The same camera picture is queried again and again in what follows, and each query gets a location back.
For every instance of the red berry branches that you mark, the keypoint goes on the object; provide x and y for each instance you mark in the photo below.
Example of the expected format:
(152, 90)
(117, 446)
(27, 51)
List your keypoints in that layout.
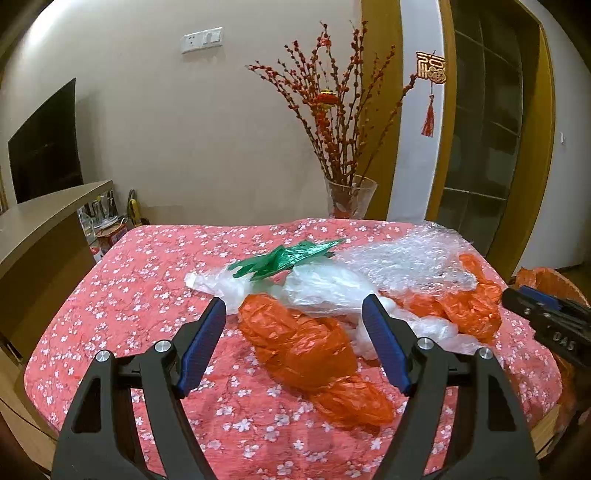
(344, 138)

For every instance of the red tin box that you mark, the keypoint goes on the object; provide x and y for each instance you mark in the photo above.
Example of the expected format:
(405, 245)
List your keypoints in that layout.
(109, 236)

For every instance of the wooden tv cabinet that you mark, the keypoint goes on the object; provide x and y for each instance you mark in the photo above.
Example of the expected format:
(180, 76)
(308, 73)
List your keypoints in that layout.
(44, 256)

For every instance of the gold red fu ornament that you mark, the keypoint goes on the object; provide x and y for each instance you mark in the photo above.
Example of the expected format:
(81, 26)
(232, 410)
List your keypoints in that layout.
(432, 68)

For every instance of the large orange plastic bag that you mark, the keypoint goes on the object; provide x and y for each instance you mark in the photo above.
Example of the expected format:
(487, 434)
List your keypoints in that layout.
(313, 357)

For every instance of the small red lantern ornament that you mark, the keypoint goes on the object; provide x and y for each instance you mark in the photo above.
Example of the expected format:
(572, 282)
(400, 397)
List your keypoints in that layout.
(326, 99)

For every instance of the glass sliding door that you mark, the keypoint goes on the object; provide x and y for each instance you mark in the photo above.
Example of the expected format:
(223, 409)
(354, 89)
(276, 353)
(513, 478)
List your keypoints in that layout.
(497, 54)

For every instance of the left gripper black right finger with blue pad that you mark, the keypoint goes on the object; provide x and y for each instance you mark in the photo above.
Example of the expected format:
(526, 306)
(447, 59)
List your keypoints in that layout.
(490, 436)

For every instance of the pink floral tablecloth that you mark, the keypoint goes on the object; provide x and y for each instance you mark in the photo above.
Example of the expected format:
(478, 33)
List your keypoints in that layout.
(248, 426)

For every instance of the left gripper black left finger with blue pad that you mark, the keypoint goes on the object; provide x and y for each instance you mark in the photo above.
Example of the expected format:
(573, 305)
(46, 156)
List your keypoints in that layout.
(126, 420)

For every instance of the clear bubble wrap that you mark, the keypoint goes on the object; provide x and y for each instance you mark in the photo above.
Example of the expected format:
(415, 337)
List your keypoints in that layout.
(425, 260)

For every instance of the white wall switch plate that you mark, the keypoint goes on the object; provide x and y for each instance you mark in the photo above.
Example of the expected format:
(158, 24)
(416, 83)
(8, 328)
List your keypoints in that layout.
(204, 39)

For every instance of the glass vase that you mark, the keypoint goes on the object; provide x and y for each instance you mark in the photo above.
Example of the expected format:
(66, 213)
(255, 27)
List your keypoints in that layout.
(350, 201)

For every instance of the yellow black tool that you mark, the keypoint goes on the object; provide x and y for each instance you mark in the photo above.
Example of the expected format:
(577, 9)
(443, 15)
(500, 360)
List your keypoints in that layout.
(133, 209)

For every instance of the black television screen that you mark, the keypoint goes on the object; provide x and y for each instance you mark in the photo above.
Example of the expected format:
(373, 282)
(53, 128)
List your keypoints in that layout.
(43, 152)

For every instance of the orange woven trash basket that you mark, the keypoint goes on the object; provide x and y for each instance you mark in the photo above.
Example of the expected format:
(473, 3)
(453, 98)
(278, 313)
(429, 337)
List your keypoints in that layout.
(552, 282)

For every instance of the white translucent plastic bag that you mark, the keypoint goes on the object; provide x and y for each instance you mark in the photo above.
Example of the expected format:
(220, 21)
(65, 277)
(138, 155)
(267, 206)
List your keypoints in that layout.
(326, 288)

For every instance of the green plastic bag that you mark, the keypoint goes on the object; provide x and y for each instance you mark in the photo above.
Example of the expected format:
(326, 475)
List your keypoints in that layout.
(282, 258)

